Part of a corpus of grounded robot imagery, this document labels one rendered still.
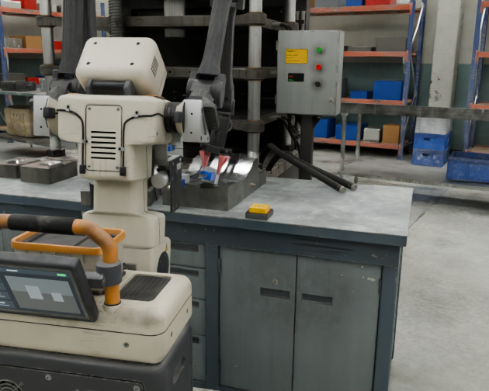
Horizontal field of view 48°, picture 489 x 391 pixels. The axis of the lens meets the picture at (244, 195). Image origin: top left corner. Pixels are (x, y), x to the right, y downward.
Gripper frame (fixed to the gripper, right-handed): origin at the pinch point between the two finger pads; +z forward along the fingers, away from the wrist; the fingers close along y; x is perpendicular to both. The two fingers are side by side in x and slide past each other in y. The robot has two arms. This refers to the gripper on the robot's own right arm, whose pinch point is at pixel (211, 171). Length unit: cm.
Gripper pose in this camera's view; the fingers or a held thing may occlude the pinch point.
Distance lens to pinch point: 198.0
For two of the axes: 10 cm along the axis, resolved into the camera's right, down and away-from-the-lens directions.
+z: -2.2, 9.7, 1.3
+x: -2.8, 0.7, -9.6
